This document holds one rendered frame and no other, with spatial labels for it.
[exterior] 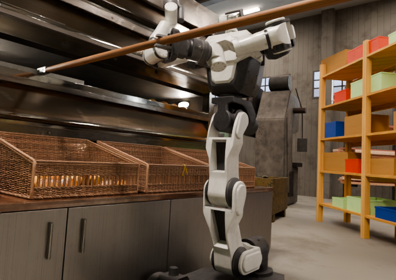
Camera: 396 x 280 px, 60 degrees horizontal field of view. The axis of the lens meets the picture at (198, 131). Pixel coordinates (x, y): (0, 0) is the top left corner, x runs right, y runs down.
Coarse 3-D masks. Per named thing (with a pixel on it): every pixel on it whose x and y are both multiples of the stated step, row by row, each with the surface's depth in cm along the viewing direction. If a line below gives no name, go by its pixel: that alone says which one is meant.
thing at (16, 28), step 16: (0, 16) 160; (16, 16) 161; (16, 32) 176; (32, 32) 177; (48, 32) 178; (64, 32) 180; (64, 48) 198; (80, 48) 199; (96, 48) 200; (112, 48) 204; (112, 64) 226; (128, 64) 227; (144, 64) 229; (176, 80) 265; (192, 80) 268
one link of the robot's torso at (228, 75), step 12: (216, 36) 172; (240, 36) 162; (228, 60) 163; (240, 60) 162; (252, 60) 166; (264, 60) 175; (216, 72) 168; (228, 72) 164; (240, 72) 163; (252, 72) 168; (216, 84) 168; (228, 84) 164; (240, 84) 163; (252, 84) 171; (240, 96) 170; (252, 96) 179
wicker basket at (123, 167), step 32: (0, 160) 150; (32, 160) 132; (64, 160) 188; (96, 160) 196; (128, 160) 179; (0, 192) 146; (32, 192) 131; (64, 192) 142; (96, 192) 154; (128, 192) 169
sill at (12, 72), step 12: (0, 72) 169; (12, 72) 174; (24, 72) 179; (60, 84) 194; (72, 84) 200; (108, 96) 220; (120, 96) 227; (132, 96) 235; (168, 108) 262; (180, 108) 273
